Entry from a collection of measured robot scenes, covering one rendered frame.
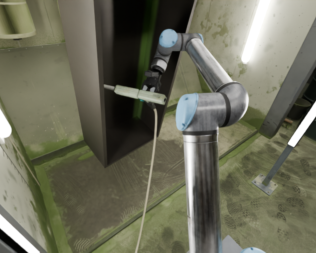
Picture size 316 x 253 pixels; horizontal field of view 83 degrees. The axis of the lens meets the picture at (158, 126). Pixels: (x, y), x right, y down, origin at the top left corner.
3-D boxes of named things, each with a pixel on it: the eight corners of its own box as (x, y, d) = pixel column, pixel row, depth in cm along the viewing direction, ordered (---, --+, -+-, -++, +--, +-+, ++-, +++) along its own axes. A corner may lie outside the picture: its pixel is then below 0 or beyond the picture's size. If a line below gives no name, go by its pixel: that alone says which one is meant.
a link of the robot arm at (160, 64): (165, 59, 102) (150, 57, 105) (162, 67, 102) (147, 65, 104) (168, 68, 111) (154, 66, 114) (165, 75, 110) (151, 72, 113)
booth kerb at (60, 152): (35, 168, 193) (30, 160, 185) (34, 167, 194) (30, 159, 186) (201, 99, 328) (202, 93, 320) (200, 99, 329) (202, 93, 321)
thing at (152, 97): (171, 108, 114) (164, 93, 93) (169, 115, 114) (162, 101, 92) (108, 93, 129) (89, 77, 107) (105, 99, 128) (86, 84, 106)
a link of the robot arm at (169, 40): (181, 27, 93) (175, 41, 105) (159, 26, 91) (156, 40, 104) (182, 44, 92) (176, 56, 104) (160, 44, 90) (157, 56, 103)
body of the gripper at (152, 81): (158, 93, 109) (164, 75, 111) (155, 86, 101) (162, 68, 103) (147, 90, 111) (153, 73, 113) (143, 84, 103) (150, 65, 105)
